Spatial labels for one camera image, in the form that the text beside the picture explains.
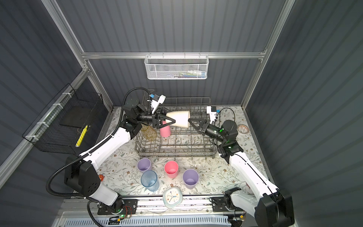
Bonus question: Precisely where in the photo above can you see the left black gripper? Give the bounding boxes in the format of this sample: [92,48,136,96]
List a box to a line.
[135,107,176,130]

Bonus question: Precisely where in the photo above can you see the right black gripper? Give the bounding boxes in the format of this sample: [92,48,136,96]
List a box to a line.
[189,119,226,145]

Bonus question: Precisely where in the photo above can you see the pink cup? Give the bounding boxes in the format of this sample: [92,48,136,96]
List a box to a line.
[160,125,171,138]
[164,161,179,178]

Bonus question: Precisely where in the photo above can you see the clear amber glass cup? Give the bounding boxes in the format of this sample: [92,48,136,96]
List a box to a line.
[141,124,157,141]

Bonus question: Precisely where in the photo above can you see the beige cup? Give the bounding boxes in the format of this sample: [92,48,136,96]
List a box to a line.
[166,111,191,128]

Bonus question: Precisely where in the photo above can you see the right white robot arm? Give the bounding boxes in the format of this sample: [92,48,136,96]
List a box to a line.
[188,119,295,227]

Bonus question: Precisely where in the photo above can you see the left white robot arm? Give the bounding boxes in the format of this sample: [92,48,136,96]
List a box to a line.
[45,88,176,206]

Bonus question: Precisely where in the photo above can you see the small patterned dish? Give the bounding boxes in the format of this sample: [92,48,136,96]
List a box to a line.
[237,124,250,134]

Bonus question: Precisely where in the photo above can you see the lilac cup left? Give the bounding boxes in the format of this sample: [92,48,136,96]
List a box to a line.
[137,158,152,173]

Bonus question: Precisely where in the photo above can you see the lilac cup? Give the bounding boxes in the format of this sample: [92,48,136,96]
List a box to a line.
[137,158,152,173]
[182,169,199,189]

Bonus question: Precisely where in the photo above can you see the lilac cup front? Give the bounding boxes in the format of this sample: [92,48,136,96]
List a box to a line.
[182,169,199,189]

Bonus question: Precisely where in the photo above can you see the items in white basket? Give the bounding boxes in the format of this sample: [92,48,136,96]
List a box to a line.
[167,70,207,79]

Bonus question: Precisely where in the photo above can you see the clear blue cup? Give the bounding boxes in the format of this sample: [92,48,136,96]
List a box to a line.
[141,170,159,192]

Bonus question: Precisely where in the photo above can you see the white mint clock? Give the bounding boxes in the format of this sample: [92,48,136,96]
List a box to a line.
[163,187,183,209]

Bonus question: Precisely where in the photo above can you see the yellow marker pen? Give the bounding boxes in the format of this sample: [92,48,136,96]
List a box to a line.
[75,125,88,148]

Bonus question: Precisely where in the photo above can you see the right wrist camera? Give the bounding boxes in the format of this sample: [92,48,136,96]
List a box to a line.
[206,106,219,125]

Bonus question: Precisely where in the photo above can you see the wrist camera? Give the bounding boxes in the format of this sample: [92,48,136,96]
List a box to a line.
[206,106,219,125]
[149,94,166,114]

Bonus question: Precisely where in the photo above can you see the grey wire dish rack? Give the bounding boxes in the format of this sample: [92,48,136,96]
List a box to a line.
[134,97,217,158]

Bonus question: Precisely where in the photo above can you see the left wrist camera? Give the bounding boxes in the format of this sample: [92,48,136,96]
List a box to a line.
[149,94,166,114]

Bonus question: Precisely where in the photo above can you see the white mesh wall basket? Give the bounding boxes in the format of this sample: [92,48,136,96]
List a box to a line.
[144,56,209,80]

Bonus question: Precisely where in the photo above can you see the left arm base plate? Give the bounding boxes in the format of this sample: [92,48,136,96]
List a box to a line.
[97,199,138,215]

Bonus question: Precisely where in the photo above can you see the black wire wall basket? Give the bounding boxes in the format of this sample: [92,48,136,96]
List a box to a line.
[22,87,108,155]

